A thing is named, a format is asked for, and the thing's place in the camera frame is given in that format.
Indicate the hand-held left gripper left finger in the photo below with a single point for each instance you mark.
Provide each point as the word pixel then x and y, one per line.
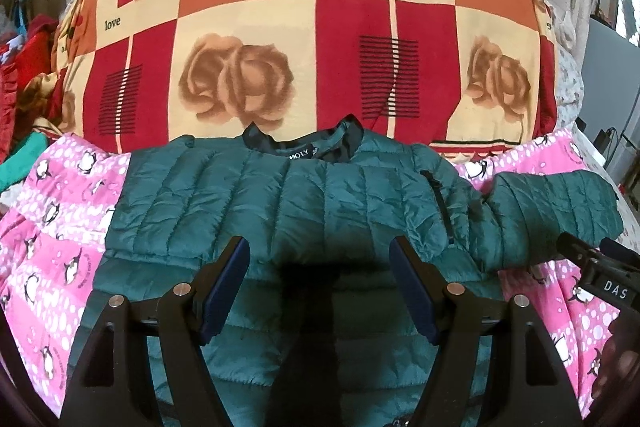
pixel 227 287

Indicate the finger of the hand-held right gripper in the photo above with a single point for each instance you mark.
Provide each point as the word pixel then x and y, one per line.
pixel 575 247

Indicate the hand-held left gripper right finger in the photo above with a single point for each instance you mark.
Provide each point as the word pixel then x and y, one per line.
pixel 415 292

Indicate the green quilted puffer jacket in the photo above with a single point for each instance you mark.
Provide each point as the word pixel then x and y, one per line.
pixel 320 202

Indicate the white cabinet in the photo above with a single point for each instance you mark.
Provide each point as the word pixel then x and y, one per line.
pixel 612 82

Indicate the pink penguin print blanket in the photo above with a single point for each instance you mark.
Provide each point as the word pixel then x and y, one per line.
pixel 45 227

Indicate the bright green cloth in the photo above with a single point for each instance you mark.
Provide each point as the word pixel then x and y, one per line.
pixel 20 157

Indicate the rose print checked blanket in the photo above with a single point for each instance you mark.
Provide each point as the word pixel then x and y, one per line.
pixel 320 47

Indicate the red ruffled cloth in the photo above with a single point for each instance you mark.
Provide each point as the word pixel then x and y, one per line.
pixel 15 72

